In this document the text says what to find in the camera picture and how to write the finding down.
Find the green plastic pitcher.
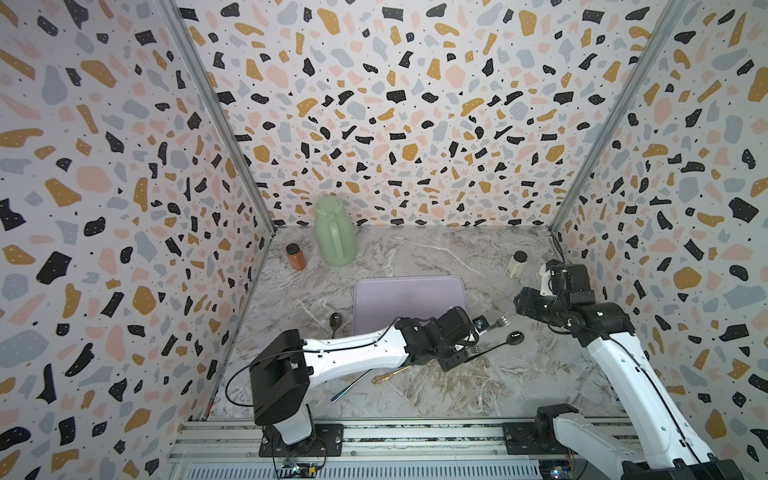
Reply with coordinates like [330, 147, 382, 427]
[315, 196, 358, 267]

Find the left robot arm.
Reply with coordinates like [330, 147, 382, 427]
[248, 307, 489, 445]

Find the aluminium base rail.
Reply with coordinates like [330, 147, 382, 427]
[168, 417, 646, 479]

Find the lilac plastic tray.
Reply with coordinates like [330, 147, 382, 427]
[352, 276, 469, 335]

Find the ornate gold fork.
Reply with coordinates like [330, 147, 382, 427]
[371, 365, 410, 385]

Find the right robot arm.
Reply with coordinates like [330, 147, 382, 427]
[514, 288, 743, 479]

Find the dark black spoon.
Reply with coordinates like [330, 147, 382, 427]
[467, 331, 525, 361]

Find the iridescent rainbow spoon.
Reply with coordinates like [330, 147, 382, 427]
[331, 369, 372, 404]

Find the green handled silver fork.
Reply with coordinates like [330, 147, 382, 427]
[473, 311, 515, 335]

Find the cream bottle black cap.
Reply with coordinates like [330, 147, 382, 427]
[506, 250, 528, 279]

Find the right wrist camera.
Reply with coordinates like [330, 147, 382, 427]
[539, 260, 595, 306]

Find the silver grey spoon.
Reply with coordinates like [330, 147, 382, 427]
[329, 312, 344, 339]

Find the orange bottle black cap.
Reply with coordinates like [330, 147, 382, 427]
[286, 243, 307, 271]

